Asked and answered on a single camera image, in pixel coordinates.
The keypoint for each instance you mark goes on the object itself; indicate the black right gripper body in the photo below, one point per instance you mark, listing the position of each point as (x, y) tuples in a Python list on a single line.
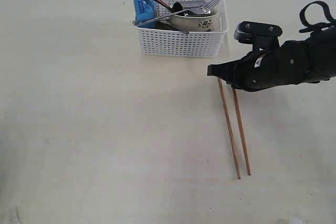
[(274, 65)]

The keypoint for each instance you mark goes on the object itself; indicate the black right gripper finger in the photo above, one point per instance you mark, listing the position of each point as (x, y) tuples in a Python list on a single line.
[(227, 71)]

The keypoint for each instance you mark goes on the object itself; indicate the wooden chopstick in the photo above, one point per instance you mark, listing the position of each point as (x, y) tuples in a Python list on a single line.
[(241, 131), (229, 127)]

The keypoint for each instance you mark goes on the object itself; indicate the silver metal fork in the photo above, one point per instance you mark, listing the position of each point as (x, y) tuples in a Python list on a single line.
[(209, 6)]

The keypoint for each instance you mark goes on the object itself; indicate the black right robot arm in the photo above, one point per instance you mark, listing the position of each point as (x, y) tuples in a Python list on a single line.
[(323, 35)]

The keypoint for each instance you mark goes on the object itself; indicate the floral ceramic bowl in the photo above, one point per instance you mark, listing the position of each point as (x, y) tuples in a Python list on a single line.
[(204, 22)]

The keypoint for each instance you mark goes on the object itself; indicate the silver metal knife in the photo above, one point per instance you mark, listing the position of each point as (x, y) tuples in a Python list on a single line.
[(180, 30)]

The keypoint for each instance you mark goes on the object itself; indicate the shiny steel cup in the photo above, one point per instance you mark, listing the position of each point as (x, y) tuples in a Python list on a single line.
[(188, 5)]

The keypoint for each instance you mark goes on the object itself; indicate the white perforated plastic basket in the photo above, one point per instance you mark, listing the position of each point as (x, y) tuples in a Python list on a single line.
[(197, 44)]

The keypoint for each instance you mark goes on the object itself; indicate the dark flat plate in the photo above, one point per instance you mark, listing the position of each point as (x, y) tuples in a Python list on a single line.
[(163, 26)]

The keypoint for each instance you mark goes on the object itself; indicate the blue snack packet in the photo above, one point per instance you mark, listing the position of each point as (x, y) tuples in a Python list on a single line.
[(144, 10)]

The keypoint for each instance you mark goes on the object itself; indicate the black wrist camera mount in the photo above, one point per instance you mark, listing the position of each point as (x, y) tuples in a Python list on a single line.
[(259, 35)]

